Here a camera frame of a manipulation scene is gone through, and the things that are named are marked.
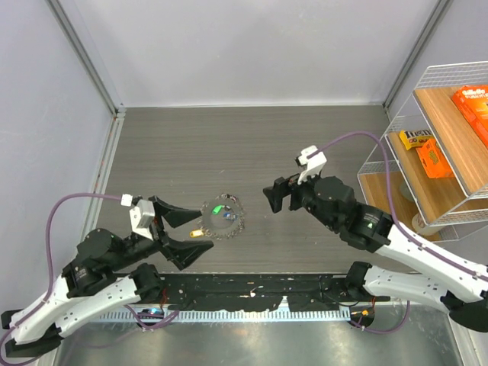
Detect yellow key tag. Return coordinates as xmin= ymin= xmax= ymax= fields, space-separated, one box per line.
xmin=189 ymin=230 xmax=204 ymax=238

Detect round steel keyring disc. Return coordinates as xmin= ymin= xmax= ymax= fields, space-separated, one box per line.
xmin=198 ymin=193 xmax=245 ymax=240

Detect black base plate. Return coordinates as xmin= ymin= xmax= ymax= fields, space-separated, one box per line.
xmin=138 ymin=273 xmax=373 ymax=312

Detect orange Reese's box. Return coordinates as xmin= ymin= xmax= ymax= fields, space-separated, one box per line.
xmin=416 ymin=138 xmax=454 ymax=178

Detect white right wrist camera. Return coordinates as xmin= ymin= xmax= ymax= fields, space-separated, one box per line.
xmin=296 ymin=145 xmax=327 ymax=185

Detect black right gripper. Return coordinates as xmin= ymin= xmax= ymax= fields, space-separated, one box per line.
xmin=264 ymin=164 xmax=339 ymax=231

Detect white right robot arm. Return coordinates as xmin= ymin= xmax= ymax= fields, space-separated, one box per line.
xmin=263 ymin=175 xmax=487 ymax=332

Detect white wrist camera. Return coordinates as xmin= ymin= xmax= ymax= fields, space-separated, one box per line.
xmin=296 ymin=145 xmax=327 ymax=185
xmin=120 ymin=194 xmax=156 ymax=240

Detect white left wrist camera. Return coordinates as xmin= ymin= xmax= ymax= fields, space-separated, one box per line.
xmin=120 ymin=194 xmax=156 ymax=240

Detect orange Gillette box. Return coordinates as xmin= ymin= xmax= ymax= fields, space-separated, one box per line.
xmin=451 ymin=85 xmax=488 ymax=146

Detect white wire shelf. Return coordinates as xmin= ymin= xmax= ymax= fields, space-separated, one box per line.
xmin=358 ymin=61 xmax=487 ymax=242

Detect white slotted cable duct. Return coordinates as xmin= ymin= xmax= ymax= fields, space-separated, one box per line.
xmin=93 ymin=307 xmax=352 ymax=322

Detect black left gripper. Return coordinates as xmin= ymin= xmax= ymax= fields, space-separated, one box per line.
xmin=111 ymin=195 xmax=215 ymax=271

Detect green key tag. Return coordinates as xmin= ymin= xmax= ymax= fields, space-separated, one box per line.
xmin=213 ymin=205 xmax=223 ymax=215

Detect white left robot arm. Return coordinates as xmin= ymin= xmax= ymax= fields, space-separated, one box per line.
xmin=1 ymin=194 xmax=214 ymax=365

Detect yellow M&M's bag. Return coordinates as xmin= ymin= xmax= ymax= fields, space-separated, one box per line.
xmin=399 ymin=129 xmax=433 ymax=150

